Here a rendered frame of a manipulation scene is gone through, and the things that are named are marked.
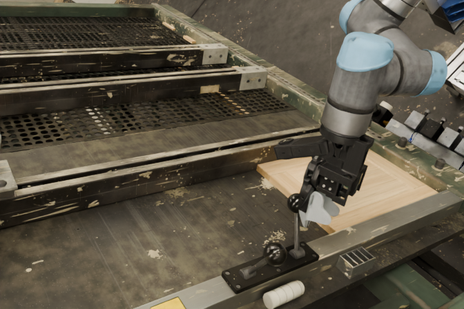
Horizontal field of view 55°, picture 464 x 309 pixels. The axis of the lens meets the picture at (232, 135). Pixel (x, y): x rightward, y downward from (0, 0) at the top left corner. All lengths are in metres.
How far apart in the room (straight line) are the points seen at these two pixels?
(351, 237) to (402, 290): 0.16
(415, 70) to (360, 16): 0.15
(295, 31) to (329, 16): 0.25
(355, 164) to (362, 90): 0.13
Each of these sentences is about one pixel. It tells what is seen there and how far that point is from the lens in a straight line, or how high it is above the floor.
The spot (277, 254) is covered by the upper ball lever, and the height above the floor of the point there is 1.55.
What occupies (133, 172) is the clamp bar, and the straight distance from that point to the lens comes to 1.01.
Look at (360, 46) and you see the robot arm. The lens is 0.68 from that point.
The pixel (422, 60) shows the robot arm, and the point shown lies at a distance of 0.77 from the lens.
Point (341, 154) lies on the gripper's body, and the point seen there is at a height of 1.52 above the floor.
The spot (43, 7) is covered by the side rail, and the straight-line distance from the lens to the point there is 2.41.
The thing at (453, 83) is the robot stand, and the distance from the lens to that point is 2.22.
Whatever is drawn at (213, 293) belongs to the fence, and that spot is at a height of 1.55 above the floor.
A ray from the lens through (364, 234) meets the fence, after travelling 1.04.
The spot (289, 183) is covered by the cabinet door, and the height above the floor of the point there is 1.22.
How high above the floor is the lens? 2.16
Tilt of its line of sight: 45 degrees down
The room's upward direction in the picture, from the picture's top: 61 degrees counter-clockwise
